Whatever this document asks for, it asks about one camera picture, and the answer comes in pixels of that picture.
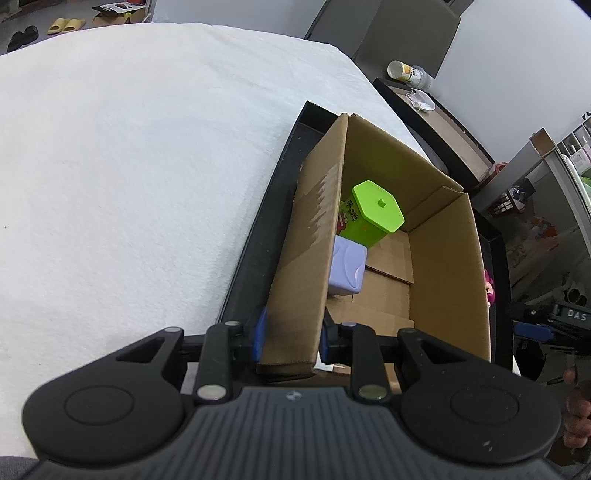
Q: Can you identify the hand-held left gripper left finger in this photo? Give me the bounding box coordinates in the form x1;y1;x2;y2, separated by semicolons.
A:
115;307;269;402

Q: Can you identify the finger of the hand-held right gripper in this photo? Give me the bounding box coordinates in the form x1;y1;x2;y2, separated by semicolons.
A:
505;300;555;343

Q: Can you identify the purple rabbit box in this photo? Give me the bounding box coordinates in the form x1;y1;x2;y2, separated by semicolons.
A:
329;236;368;296

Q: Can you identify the black tray with cardboard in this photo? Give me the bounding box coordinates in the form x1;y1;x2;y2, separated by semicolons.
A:
372;78;498;186

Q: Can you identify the green hexagonal box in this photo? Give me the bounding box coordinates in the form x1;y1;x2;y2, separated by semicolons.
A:
337;180;406;244

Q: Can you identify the grey panel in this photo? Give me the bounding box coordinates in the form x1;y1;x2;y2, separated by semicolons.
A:
305;0;462;85

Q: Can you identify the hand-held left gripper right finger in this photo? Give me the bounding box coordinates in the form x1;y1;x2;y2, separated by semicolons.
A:
321;316;467;402

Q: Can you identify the cardboard box with black packet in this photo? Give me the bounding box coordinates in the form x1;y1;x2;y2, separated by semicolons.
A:
91;0;149;27

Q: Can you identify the person's right hand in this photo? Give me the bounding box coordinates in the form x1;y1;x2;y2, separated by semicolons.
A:
563;367;591;452

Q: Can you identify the grey desk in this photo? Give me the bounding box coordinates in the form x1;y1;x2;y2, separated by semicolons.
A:
473;128;591;296

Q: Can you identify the white face mask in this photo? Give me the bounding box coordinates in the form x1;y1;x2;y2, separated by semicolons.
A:
405;89;437;113

